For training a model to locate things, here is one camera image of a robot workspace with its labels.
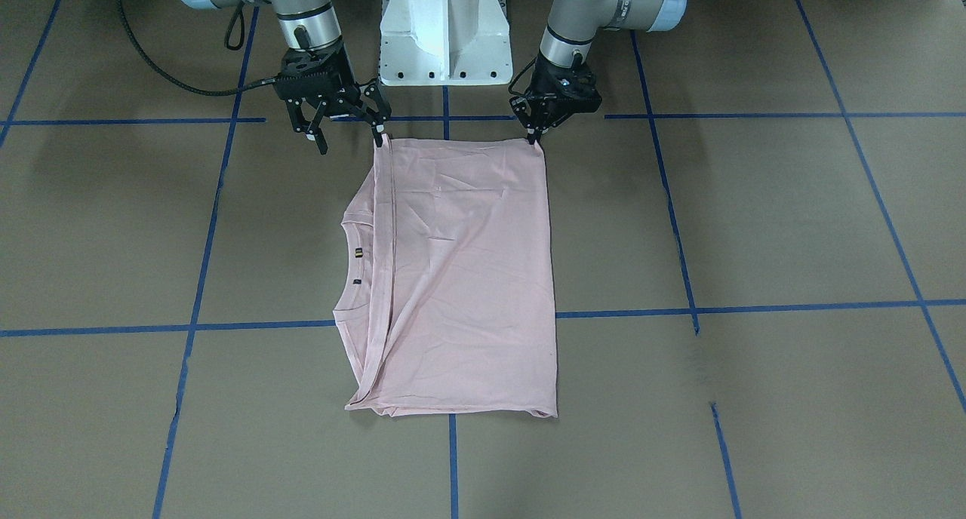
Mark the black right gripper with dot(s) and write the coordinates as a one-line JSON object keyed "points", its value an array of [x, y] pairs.
{"points": [[341, 102]]}

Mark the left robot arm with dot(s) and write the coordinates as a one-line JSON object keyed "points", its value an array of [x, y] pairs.
{"points": [[573, 25]]}

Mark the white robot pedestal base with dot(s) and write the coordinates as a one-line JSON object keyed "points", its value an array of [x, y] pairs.
{"points": [[444, 43]]}

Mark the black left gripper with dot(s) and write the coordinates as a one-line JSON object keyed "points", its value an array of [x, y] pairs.
{"points": [[540, 109]]}

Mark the pink snoopy t-shirt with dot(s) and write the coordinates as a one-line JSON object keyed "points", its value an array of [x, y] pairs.
{"points": [[449, 306]]}

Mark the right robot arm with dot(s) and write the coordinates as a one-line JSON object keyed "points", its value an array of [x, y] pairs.
{"points": [[305, 24]]}

